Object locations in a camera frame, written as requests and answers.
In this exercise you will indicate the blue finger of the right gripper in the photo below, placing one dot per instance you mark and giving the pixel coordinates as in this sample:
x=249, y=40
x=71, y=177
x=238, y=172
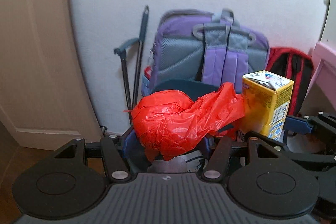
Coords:
x=297, y=125

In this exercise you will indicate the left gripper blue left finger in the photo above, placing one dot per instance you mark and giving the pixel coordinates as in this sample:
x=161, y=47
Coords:
x=132, y=151

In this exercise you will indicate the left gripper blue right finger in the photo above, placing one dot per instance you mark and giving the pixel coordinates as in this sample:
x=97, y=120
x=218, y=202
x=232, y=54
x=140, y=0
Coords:
x=207, y=146

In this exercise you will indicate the yellow drink carton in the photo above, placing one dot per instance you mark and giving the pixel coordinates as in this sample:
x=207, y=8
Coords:
x=267, y=98

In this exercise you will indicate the red plastic bag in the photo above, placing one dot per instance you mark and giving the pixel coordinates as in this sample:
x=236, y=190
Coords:
x=183, y=119

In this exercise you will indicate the pink mesh bath sponge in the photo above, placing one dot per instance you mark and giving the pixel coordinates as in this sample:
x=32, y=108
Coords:
x=175, y=165

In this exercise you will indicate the dark teal trash bin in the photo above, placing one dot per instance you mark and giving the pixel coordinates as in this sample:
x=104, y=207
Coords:
x=183, y=88

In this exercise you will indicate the red black backpack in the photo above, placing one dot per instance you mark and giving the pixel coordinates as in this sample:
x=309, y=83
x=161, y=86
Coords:
x=292, y=64

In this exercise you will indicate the pink desk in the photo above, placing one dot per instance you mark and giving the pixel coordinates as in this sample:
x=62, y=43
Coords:
x=320, y=95

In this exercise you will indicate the purple grey backpack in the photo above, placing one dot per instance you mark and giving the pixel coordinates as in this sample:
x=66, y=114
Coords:
x=203, y=46

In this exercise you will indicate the light wooden door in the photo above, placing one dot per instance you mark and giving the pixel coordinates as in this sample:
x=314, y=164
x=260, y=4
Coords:
x=44, y=100

